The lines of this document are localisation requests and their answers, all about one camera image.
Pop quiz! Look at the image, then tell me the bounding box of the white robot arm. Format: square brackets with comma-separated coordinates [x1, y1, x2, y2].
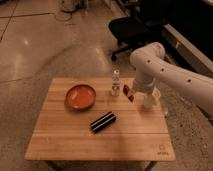
[130, 42, 213, 116]

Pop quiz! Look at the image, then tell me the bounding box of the dark red oval object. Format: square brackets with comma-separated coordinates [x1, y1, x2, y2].
[123, 85, 134, 102]

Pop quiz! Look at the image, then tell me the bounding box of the clear plastic bottle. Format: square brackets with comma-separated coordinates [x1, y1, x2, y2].
[112, 70, 120, 96]

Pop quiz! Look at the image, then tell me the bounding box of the orange wooden bowl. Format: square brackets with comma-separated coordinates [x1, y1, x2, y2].
[65, 84, 96, 111]

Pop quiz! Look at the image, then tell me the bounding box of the black office chair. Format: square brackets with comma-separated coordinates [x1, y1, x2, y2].
[108, 0, 169, 61]

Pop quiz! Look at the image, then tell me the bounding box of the wooden table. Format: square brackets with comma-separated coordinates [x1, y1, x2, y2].
[25, 78, 175, 163]

